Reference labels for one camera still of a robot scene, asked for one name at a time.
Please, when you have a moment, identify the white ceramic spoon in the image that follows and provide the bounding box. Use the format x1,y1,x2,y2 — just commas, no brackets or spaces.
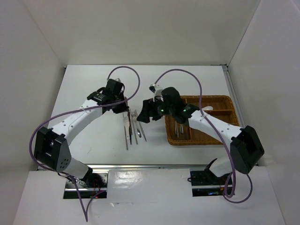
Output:
123,116,129,140
202,106,213,111

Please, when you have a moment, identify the copper knife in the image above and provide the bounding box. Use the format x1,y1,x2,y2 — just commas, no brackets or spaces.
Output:
127,110,132,136

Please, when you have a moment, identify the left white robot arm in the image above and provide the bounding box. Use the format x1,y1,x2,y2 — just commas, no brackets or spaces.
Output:
34,79,128,187

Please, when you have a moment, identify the brown wicker divided tray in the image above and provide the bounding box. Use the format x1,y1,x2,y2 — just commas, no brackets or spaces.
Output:
165,95,239,146

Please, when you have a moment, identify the silver knife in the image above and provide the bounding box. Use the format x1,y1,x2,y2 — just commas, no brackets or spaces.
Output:
136,119,147,142

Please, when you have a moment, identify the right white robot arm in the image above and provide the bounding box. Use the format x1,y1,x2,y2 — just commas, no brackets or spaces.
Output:
137,84,264,184

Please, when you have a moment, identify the aluminium table rail front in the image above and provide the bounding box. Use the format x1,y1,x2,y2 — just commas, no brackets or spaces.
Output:
88,164,207,170

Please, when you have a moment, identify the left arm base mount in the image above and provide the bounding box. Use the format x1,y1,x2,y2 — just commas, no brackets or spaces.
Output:
63,170,109,199

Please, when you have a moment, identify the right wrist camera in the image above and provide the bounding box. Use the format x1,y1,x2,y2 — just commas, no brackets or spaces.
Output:
149,83,163,100

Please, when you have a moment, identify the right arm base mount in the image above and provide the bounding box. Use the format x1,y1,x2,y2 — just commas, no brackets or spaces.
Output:
187,171,229,197

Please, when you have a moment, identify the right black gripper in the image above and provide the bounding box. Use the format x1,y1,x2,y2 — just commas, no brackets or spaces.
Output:
136,96,174,123

